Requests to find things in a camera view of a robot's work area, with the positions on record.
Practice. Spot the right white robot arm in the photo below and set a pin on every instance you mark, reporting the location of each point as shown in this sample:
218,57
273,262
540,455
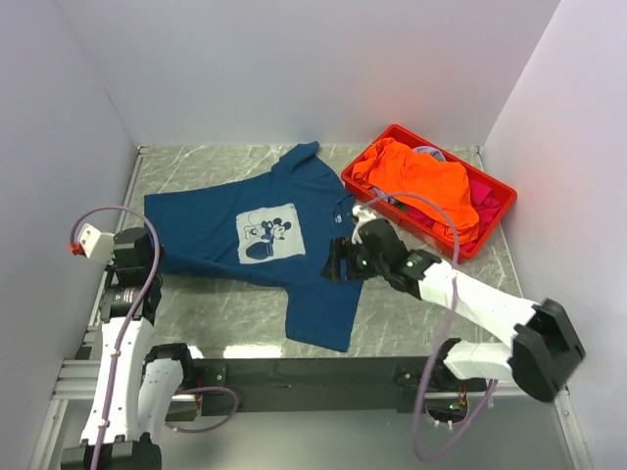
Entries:
536,346

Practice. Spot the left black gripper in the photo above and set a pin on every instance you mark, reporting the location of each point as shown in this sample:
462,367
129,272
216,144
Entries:
153,249

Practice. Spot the black base beam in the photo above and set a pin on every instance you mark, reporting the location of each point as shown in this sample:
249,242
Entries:
315,384

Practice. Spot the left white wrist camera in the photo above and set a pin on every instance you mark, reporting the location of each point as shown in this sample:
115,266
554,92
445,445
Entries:
93,244

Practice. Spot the orange t shirt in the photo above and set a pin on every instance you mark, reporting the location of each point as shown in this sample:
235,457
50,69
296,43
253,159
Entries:
393,167

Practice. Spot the magenta t shirt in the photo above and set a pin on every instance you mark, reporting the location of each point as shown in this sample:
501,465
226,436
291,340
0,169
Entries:
470,204

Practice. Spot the aluminium rail frame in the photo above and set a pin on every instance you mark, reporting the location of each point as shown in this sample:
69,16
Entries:
77,378

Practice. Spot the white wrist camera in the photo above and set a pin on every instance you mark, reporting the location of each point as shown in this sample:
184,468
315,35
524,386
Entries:
361,215
93,244

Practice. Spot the blue mickey t shirt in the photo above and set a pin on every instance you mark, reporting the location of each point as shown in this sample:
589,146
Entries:
271,230

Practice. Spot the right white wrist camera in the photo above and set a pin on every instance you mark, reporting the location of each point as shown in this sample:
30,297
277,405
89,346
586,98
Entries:
361,215

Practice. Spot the lavender t shirt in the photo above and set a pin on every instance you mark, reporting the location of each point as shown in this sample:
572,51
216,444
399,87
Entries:
436,153

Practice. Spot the red plastic bin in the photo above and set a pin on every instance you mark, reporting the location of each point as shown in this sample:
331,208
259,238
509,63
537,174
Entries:
395,210

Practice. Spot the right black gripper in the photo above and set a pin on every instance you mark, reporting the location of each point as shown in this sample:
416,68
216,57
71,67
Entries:
341,250

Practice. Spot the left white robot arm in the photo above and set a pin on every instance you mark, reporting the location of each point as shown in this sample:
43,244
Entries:
135,382

